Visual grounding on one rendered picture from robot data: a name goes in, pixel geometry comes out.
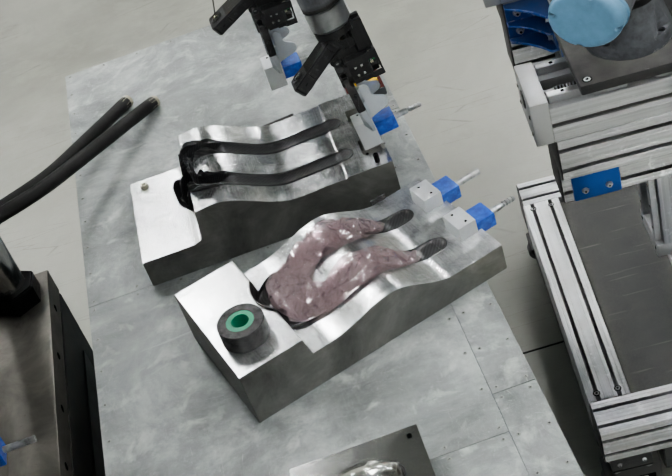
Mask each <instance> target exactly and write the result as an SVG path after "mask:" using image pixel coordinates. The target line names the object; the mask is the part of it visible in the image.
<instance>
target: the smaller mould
mask: <svg viewBox="0 0 672 476"><path fill-rule="evenodd" d="M289 472H290V476H436V474H435V472H434V469H433V466H432V464H431V461H430V458H429V456H428V453H427V450H426V448H425V445H424V443H423V440H422V437H421V435H420V432H419V429H418V427H417V424H414V425H412V426H409V427H406V428H403V429H401V430H398V431H395V432H392V433H389V434H387V435H384V436H381V437H378V438H375V439H373V440H370V441H367V442H364V443H362V444H359V445H356V446H353V447H350V448H348V449H345V450H342V451H339V452H337V453H334V454H331V455H328V456H325V457H323V458H320V459H317V460H314V461H311V462H309V463H306V464H303V465H300V466H298V467H295V468H292V469H289Z"/></svg>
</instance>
